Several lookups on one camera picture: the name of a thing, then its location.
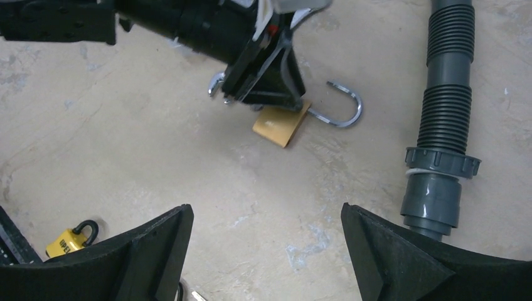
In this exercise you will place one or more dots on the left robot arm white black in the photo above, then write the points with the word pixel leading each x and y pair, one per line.
pixel 217 29

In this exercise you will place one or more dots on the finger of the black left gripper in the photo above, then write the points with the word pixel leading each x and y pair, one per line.
pixel 278 82

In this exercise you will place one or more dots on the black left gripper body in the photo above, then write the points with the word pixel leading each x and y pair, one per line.
pixel 254 56

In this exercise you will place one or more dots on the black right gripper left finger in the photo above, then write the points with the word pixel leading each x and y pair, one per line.
pixel 144 263

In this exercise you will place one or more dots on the silver keys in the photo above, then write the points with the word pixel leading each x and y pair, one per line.
pixel 186 293

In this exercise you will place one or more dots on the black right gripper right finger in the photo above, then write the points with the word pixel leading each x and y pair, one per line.
pixel 393 263

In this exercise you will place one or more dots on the silver open-end wrench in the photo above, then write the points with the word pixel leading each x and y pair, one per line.
pixel 215 83

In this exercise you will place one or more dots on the yellow padlock black shackle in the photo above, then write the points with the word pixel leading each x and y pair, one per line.
pixel 74 239

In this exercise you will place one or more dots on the brass padlock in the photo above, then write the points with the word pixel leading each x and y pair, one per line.
pixel 279 126

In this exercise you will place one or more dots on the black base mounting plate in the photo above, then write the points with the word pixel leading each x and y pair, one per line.
pixel 15 248

